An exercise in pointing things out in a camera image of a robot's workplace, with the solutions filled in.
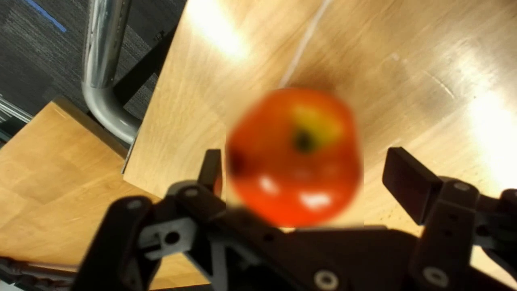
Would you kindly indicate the wooden side table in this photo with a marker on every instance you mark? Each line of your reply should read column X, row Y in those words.
column 49, row 183

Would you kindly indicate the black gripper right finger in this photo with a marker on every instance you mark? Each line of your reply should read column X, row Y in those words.
column 458, row 226

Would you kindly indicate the red orange toy apple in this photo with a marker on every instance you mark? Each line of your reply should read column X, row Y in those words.
column 296, row 162

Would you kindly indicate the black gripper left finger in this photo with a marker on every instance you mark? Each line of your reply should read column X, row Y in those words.
column 162, row 247

